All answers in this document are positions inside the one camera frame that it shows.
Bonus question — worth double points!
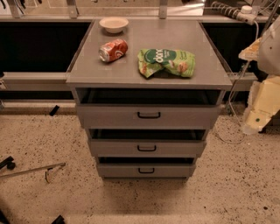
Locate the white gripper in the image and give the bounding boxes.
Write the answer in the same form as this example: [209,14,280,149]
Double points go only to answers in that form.
[238,38,280,135]

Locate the grey drawer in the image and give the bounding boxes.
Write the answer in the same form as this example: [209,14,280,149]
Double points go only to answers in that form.
[76,87,221,130]
[97,157,196,179]
[88,129,207,157]

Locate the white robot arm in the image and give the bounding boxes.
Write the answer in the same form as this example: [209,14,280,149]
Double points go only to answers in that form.
[239,17,280,135]

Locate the grey drawer cabinet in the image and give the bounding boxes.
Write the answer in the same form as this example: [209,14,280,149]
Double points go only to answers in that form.
[66,18,234,181]

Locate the grey top drawer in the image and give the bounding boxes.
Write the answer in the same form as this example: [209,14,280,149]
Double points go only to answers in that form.
[76,87,221,130]

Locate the grey bottom drawer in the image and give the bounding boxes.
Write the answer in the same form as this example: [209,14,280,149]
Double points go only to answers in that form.
[97,157,196,179]

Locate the white power strip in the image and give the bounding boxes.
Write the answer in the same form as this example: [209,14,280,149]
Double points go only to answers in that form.
[211,1,256,25]

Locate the green chip bag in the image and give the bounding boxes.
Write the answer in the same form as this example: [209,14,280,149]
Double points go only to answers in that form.
[137,49,195,78]

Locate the orange soda can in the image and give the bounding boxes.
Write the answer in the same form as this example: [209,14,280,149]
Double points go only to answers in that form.
[99,38,128,62]

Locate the white ceramic bowl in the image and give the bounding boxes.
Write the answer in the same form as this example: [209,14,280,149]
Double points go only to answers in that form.
[99,17,129,34]

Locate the black clip on floor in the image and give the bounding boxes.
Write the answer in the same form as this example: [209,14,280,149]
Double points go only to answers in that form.
[49,105,60,116]

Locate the metal rod on floor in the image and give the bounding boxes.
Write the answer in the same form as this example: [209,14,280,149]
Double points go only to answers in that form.
[0,163,66,179]

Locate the white cable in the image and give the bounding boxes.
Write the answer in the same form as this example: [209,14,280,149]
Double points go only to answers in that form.
[213,20,261,145]

